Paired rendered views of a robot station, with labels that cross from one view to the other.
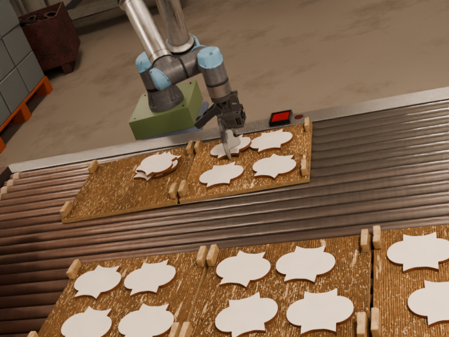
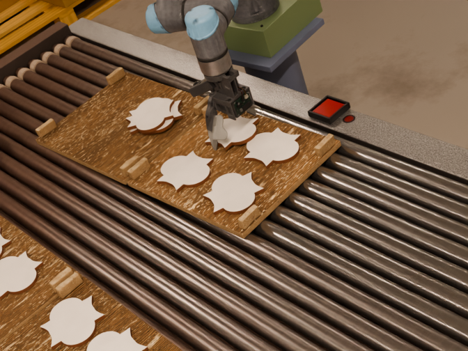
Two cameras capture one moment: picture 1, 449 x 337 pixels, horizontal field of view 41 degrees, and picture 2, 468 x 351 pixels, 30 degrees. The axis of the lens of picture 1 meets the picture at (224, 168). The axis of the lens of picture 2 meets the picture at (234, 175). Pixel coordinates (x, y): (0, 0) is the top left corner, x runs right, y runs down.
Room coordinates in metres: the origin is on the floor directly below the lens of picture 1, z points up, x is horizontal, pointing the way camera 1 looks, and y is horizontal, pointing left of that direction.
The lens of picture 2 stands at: (0.37, -1.13, 2.17)
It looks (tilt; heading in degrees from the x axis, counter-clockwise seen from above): 37 degrees down; 38
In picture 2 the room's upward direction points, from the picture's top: 20 degrees counter-clockwise
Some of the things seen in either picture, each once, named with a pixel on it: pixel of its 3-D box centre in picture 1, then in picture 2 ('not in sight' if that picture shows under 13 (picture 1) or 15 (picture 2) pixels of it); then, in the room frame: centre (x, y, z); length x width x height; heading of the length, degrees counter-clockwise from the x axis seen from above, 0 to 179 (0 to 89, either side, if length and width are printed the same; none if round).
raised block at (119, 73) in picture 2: (93, 166); (115, 76); (2.04, 0.46, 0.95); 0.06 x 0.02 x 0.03; 161
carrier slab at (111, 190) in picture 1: (132, 182); (125, 123); (1.86, 0.32, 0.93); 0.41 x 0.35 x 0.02; 71
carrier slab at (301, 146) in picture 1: (248, 160); (231, 164); (1.72, -0.08, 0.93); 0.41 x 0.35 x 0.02; 72
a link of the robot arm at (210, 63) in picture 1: (212, 66); (205, 32); (1.82, -0.07, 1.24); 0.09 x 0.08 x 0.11; 8
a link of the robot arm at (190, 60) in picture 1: (199, 61); (212, 11); (1.91, -0.04, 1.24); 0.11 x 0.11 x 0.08; 8
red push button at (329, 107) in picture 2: (280, 118); (329, 109); (1.95, -0.25, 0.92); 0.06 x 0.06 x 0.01; 68
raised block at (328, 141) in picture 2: (307, 124); (324, 145); (1.79, -0.31, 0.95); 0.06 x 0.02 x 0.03; 162
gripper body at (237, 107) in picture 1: (228, 110); (226, 90); (1.81, -0.08, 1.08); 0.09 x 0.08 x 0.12; 72
